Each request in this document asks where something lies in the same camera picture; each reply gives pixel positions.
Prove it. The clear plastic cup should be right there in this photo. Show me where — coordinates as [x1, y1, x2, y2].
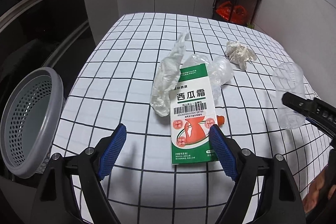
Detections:
[272, 62, 305, 130]

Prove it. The grey perforated trash basket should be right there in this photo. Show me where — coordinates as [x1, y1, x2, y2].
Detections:
[1, 67, 64, 178]

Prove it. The person's right hand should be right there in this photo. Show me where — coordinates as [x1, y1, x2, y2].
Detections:
[302, 165, 329, 214]

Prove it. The small orange cap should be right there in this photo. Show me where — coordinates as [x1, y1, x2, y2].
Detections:
[217, 115, 225, 127]

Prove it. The green white medicine box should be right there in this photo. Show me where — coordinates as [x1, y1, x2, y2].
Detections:
[170, 64, 218, 165]

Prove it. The crumpled cream paper wad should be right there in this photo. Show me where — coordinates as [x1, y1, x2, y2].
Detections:
[226, 41, 257, 71]

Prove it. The crumpled clear plastic bag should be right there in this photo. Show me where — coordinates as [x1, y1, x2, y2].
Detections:
[181, 54, 234, 102]

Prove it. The white black checked tablecloth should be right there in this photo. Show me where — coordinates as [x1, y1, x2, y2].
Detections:
[52, 13, 330, 223]

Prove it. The red plastic bag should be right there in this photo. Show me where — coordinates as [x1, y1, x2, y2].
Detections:
[216, 1, 248, 25]

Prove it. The white crumpled plastic glove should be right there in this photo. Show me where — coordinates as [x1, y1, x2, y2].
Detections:
[150, 29, 190, 117]

